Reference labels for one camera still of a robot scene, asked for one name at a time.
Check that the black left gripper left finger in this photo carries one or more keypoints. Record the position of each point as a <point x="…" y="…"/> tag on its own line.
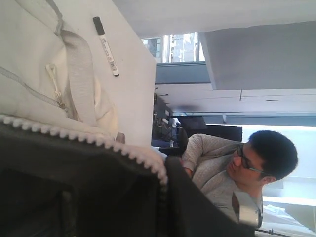
<point x="119" y="206"/>

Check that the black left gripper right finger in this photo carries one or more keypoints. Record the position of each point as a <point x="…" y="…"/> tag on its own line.
<point x="190" y="213"/>

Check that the white duffel bag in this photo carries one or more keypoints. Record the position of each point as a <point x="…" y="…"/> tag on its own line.
<point x="56" y="121"/>

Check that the black white marker pen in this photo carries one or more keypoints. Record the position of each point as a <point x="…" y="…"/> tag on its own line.
<point x="106" y="47"/>

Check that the man in grey sweater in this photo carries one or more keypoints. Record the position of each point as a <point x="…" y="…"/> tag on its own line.
<point x="219" y="167"/>

